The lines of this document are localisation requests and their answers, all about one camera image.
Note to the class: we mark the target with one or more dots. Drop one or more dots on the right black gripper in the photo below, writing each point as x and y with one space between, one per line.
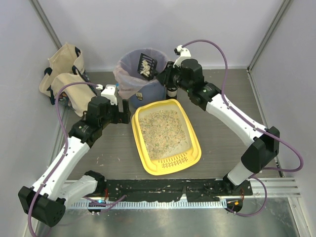
162 76

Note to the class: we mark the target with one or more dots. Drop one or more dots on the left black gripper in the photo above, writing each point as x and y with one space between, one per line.
121 116

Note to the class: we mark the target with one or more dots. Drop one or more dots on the black litter scoop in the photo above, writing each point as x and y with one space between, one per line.
152 62

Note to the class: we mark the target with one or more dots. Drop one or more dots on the litter clumps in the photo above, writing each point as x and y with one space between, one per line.
145 68

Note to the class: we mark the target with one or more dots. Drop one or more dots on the yellow litter box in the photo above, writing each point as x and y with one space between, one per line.
177 162

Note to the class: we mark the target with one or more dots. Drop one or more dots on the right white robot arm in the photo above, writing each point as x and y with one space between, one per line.
261 142

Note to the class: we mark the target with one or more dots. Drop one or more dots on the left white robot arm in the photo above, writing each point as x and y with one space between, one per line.
47 199

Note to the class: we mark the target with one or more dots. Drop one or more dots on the cat litter pellets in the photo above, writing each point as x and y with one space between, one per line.
163 134

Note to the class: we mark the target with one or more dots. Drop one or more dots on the dark soda bottle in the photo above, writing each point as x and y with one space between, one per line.
171 92

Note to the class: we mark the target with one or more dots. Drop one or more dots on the pink bin liner bag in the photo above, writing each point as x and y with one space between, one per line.
127 77

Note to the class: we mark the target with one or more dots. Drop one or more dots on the blue trash bin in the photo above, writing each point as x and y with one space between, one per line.
146 96

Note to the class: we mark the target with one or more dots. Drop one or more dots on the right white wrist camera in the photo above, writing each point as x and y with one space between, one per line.
183 54

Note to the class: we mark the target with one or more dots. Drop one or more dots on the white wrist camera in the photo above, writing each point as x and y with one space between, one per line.
110 92
183 54

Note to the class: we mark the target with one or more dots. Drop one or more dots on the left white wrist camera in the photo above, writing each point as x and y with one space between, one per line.
110 92

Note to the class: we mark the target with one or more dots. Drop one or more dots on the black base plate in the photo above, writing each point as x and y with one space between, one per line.
171 190

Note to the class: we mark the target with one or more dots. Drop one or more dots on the slotted cable duct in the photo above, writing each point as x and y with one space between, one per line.
182 204

